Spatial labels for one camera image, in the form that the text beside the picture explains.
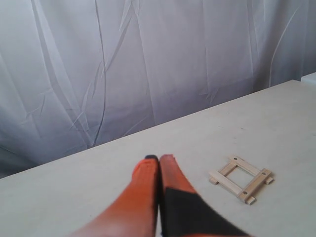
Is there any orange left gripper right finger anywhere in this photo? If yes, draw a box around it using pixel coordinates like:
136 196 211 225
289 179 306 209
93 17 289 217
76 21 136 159
159 155 249 237

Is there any white backdrop cloth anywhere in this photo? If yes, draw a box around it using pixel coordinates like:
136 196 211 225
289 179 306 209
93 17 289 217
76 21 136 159
0 0 316 177

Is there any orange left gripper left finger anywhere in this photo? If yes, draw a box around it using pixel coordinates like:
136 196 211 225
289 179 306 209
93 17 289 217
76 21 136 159
70 155 159 237

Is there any wooden stick with holes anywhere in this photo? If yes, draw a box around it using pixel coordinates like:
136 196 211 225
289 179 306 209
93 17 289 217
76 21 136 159
219 156 254 198
241 178 264 199

